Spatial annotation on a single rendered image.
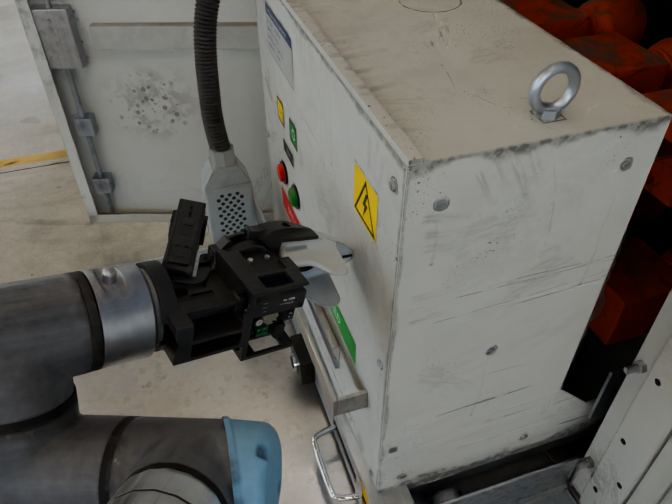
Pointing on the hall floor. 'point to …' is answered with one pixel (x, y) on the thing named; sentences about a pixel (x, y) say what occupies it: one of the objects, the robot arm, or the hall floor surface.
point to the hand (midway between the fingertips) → (336, 251)
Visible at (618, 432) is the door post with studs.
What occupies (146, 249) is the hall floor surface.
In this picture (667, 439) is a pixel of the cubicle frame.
